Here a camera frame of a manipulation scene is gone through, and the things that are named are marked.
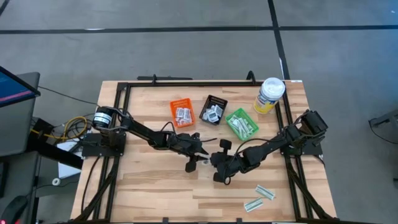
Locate black computer mouse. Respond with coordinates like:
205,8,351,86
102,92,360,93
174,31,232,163
0,195,29,224

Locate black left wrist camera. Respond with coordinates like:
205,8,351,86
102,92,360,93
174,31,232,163
169,133,193,151

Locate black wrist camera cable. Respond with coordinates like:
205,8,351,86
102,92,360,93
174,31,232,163
159,121,218,144
226,138,289,186

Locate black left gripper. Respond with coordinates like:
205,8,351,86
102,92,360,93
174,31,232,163
183,133,210,174

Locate black floor cable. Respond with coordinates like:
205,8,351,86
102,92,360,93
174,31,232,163
368,118,398,146

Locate orange plastic basket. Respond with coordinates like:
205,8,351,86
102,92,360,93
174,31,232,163
169,97,197,129

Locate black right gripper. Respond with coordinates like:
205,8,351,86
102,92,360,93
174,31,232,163
209,139,242,184

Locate yellow cables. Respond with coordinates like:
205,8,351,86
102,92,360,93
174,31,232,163
30,116,88,141

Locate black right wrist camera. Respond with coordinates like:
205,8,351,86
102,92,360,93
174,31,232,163
238,151,259,172

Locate green plastic basket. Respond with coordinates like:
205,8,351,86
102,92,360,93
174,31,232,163
224,108,260,141

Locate white paper sheet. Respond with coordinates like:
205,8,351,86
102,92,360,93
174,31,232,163
57,141,84,179

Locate black plastic basket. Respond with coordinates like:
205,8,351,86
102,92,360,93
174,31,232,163
198,95,229,126

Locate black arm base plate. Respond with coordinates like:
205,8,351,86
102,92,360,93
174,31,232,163
81,132,127,157
277,131,324,156

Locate grey stand foot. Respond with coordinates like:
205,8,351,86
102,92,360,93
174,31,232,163
368,108,398,128

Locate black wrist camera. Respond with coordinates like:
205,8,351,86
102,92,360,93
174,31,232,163
238,151,259,172
169,133,193,151

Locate laptop screen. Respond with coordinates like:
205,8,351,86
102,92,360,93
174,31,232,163
0,65,42,108

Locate black thin cable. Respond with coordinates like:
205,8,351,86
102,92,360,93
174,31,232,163
39,86,100,106

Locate yellow Lysol wipes canister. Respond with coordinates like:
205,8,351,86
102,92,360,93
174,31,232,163
253,77,286,114

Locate black stand beam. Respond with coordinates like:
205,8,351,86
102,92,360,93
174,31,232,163
29,136,85,170

